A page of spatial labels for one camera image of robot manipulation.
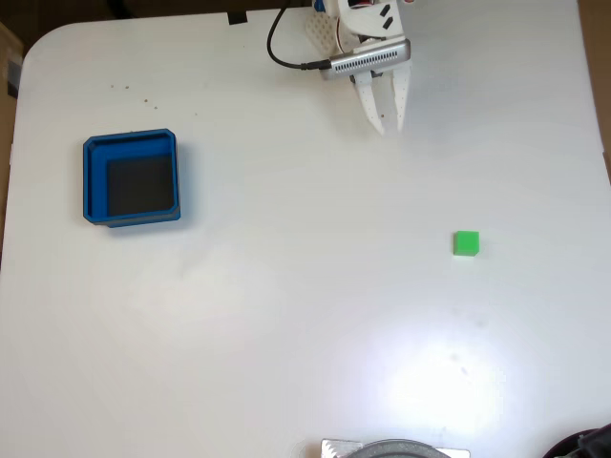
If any green cube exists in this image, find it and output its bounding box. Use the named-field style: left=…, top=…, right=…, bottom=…
left=452, top=230, right=480, bottom=259

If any blue box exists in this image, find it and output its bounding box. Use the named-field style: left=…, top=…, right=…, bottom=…
left=82, top=127, right=183, bottom=229

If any brown cardboard box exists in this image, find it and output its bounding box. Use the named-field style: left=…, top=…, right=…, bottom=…
left=0, top=18, right=25, bottom=268

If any brown cardboard panel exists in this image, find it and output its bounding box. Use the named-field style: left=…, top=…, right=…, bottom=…
left=576, top=0, right=611, bottom=187

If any silver ribbed plate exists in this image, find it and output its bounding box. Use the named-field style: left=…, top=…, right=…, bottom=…
left=320, top=437, right=472, bottom=458

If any dark round base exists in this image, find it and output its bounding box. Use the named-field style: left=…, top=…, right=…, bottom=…
left=350, top=438, right=453, bottom=458

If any black round object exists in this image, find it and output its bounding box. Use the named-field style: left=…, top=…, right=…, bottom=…
left=543, top=422, right=611, bottom=458

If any silver bar camera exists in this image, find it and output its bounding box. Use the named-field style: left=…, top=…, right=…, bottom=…
left=318, top=38, right=412, bottom=81

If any black camera cable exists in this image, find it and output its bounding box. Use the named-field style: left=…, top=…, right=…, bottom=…
left=265, top=0, right=332, bottom=73

